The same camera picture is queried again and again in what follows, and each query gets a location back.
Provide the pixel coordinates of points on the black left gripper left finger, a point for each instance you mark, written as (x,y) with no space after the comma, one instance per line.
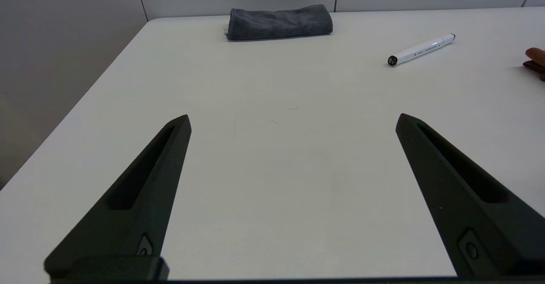
(140,224)

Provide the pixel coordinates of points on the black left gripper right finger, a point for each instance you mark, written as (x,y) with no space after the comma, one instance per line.
(464,216)

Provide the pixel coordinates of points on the brown folded cloth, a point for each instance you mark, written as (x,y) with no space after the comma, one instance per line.
(536,60)

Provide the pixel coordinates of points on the white marker pen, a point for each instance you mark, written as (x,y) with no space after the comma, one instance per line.
(419,50)

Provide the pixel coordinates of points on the grey folded cloth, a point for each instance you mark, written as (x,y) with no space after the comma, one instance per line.
(279,22)

